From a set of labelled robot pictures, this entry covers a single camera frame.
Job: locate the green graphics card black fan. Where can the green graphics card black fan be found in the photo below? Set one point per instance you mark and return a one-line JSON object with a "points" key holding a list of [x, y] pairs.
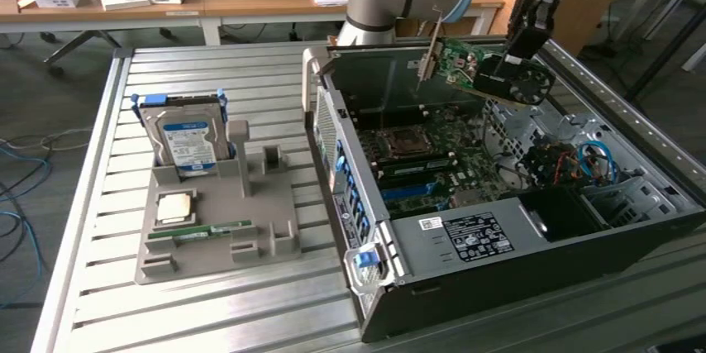
{"points": [[463, 55]]}

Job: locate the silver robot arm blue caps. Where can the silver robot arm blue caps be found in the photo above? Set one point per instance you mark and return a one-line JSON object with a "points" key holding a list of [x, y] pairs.
{"points": [[381, 1]]}

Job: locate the wooden cabinet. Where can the wooden cabinet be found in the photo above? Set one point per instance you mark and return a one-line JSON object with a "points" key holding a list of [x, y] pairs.
{"points": [[596, 10]]}

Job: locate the perforated metal disk bay cage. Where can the perforated metal disk bay cage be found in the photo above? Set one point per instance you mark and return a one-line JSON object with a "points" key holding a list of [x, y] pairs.
{"points": [[518, 121]]}

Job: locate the metal CPU socket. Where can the metal CPU socket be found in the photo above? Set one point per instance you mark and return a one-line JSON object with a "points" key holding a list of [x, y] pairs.
{"points": [[407, 141]]}

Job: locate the green motherboard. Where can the green motherboard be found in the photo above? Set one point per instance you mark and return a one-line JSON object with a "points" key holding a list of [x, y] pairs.
{"points": [[469, 171]]}

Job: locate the green RAM stick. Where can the green RAM stick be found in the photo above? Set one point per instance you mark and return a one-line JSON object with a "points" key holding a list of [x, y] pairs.
{"points": [[199, 230], [417, 166]]}

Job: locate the grey chipset heatsink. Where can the grey chipset heatsink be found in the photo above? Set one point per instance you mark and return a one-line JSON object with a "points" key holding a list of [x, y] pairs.
{"points": [[469, 199]]}

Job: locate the black plastic bay box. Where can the black plastic bay box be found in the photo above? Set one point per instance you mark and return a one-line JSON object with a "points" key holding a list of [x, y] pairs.
{"points": [[562, 212]]}

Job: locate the grey metal disk bay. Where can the grey metal disk bay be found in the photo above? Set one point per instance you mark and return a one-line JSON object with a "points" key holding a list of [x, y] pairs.
{"points": [[629, 200]]}

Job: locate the blue expansion slot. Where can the blue expansion slot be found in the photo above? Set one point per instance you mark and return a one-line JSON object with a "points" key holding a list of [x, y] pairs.
{"points": [[409, 192]]}

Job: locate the grey power supply with label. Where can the grey power supply with label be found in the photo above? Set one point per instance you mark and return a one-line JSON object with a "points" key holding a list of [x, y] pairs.
{"points": [[441, 241]]}

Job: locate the open black PC case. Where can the open black PC case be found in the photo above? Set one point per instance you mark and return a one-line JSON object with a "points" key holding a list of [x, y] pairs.
{"points": [[497, 287]]}

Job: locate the blue case latch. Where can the blue case latch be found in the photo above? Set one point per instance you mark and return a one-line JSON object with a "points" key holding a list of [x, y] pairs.
{"points": [[365, 259]]}

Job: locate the hard disk in blue caddy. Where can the hard disk in blue caddy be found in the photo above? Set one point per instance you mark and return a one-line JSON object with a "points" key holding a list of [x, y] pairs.
{"points": [[182, 142]]}

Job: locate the grey parts rack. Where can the grey parts rack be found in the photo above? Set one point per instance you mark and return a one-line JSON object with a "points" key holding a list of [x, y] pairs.
{"points": [[220, 254]]}

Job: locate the beige CPU chip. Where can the beige CPU chip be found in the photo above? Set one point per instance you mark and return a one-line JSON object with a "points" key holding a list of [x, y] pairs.
{"points": [[174, 207]]}

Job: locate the black wheeled desk leg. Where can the black wheeled desk leg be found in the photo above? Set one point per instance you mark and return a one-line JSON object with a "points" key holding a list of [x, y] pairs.
{"points": [[78, 45]]}

